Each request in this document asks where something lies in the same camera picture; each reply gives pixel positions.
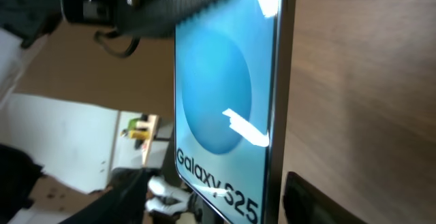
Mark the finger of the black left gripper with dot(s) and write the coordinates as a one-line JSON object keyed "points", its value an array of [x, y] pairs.
{"points": [[154, 18]]}

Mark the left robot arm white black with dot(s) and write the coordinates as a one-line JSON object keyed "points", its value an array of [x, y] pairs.
{"points": [[25, 24]]}

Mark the yellow green objects on shelf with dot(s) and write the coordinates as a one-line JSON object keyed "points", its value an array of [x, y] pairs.
{"points": [[141, 130]]}

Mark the blue screen smartphone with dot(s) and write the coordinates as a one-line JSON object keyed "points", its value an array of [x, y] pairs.
{"points": [[231, 79]]}

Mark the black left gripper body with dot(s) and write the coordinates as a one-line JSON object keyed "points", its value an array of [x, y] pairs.
{"points": [[90, 12]]}

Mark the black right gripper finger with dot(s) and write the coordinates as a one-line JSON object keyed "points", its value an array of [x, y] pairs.
{"points": [[305, 204]]}

